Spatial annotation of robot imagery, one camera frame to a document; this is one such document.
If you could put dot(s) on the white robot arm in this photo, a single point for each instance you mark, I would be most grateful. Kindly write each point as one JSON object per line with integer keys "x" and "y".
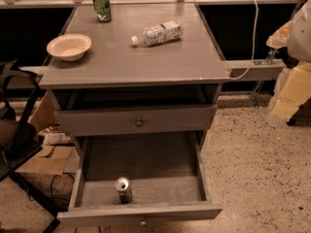
{"x": 295, "y": 35}

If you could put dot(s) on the black office chair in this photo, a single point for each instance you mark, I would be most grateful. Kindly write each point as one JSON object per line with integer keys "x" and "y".
{"x": 17, "y": 138}

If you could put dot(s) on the open grey middle drawer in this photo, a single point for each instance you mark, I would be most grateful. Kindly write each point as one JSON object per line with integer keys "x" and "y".
{"x": 166, "y": 175}

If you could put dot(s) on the closed grey top drawer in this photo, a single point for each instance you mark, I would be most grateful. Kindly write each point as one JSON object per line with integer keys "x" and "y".
{"x": 114, "y": 121}

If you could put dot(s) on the round brass top knob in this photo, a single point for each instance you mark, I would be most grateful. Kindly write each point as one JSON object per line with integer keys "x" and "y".
{"x": 139, "y": 122}

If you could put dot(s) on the white bowl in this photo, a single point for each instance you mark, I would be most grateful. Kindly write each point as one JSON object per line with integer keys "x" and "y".
{"x": 69, "y": 47}

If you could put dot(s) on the clear plastic water bottle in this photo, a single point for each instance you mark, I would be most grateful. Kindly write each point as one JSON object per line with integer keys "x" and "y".
{"x": 159, "y": 34}

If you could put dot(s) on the green soda can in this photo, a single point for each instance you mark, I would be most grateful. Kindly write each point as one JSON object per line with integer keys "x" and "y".
{"x": 102, "y": 10}

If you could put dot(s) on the grey drawer cabinet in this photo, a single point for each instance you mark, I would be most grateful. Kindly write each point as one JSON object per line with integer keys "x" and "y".
{"x": 114, "y": 74}

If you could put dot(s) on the silver blue redbull can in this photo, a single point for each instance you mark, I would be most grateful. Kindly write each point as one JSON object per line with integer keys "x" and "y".
{"x": 123, "y": 187}

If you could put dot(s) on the brown cardboard sheet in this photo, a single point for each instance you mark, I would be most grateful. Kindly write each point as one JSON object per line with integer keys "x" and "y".
{"x": 50, "y": 160}

